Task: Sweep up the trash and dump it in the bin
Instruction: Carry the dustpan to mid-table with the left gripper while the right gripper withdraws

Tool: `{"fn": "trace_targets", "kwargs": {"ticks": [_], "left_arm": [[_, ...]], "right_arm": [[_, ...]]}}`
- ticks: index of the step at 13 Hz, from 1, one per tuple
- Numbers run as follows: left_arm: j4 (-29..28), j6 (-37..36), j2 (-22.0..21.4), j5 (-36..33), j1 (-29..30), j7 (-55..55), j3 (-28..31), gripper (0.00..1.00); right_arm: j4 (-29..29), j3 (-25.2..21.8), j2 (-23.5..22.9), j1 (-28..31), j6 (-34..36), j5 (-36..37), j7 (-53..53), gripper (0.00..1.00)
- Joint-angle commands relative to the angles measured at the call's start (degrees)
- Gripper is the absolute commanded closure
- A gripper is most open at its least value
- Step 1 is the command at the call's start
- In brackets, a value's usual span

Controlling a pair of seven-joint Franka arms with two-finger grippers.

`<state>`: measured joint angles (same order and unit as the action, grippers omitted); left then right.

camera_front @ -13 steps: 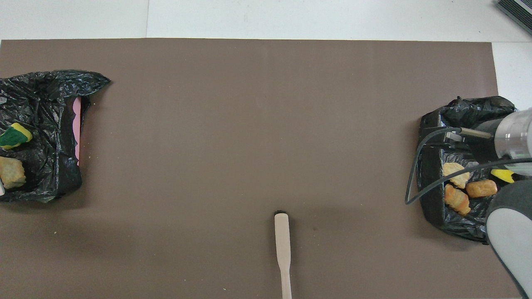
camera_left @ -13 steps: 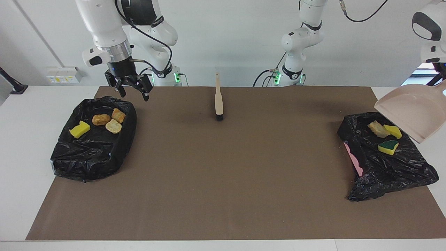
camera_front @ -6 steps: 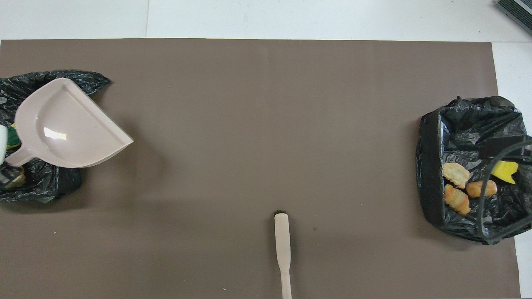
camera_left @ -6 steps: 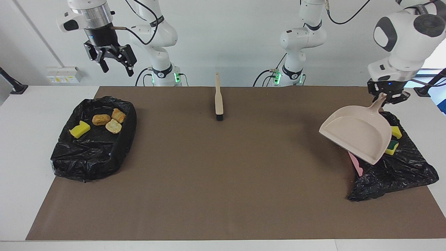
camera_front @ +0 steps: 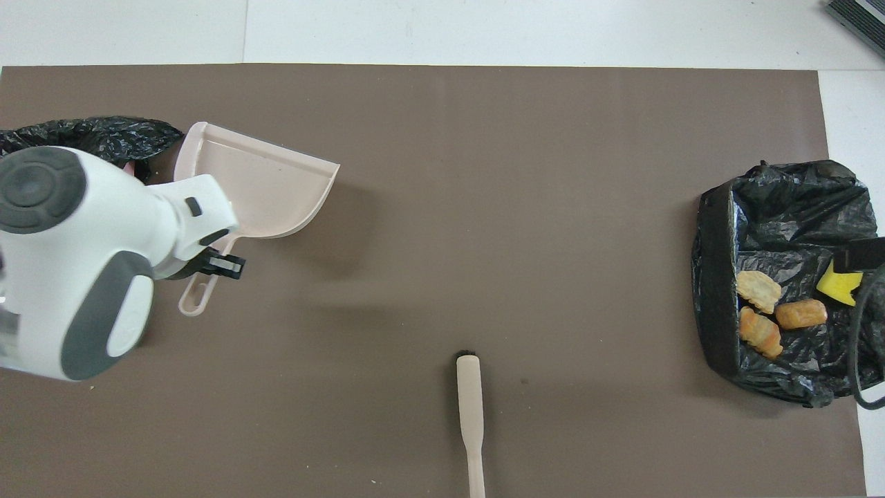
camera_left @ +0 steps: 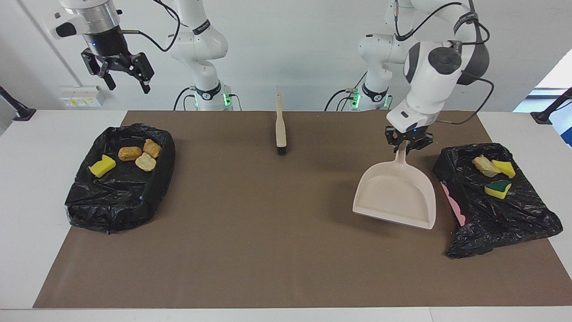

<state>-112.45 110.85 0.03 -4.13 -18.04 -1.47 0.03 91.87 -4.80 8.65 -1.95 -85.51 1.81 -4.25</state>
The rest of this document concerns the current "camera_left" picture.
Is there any beige plastic dustpan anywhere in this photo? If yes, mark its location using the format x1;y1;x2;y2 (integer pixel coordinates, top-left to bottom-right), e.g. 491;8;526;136
352;140;437;230

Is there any black right base cable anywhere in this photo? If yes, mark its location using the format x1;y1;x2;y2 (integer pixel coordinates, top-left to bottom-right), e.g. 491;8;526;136
173;87;197;111

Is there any green backed yellow sponge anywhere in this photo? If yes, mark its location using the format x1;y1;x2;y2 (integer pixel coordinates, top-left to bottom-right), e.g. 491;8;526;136
484;180;513;199

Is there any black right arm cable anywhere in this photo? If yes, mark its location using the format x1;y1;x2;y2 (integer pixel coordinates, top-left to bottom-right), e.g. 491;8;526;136
118;0;181;52

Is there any beige hand brush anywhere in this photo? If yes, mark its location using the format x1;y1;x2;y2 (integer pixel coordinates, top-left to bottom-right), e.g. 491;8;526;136
275;93;288;156

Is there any brown table mat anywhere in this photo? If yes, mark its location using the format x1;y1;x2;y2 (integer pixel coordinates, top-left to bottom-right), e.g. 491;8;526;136
33;110;572;309

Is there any striped orange croissant toy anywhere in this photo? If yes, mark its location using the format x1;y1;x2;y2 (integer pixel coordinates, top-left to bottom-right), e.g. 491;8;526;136
143;139;162;159
472;155;501;178

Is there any black base cable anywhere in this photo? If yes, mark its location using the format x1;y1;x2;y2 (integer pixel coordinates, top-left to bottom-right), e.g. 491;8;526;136
324;88;358;111
173;87;197;111

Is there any pale pastry toy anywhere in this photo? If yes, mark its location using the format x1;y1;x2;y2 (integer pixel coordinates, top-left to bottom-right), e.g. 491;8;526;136
135;153;157;172

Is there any black left base cable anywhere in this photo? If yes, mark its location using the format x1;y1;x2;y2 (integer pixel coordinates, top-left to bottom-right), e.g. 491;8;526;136
324;88;358;111

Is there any left black-lined bin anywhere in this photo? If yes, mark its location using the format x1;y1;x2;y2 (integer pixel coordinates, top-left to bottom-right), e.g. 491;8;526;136
64;123;176;234

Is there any right black-lined bin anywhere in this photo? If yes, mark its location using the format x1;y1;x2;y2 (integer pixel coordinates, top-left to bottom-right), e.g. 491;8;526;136
432;143;564;259

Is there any black-lined bin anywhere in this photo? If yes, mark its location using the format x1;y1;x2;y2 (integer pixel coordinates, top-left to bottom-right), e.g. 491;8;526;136
432;143;564;259
64;123;176;234

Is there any pink plastic bin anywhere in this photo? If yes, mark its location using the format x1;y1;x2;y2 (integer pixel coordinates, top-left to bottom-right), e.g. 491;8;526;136
440;181;466;227

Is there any black clamp stand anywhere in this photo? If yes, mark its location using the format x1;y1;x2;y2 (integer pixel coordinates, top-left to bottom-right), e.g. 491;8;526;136
530;87;572;125
0;86;36;121

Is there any brown bread roll toy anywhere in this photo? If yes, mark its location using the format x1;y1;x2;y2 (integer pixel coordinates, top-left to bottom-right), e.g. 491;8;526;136
118;146;143;162

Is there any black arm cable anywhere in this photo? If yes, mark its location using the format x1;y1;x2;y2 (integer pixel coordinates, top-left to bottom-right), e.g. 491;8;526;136
436;76;495;125
118;0;181;52

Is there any white wall power outlet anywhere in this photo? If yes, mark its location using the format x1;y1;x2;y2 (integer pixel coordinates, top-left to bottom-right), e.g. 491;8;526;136
58;86;106;108

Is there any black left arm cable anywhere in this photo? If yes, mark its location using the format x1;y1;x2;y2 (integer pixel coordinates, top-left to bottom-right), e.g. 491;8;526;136
436;76;495;125

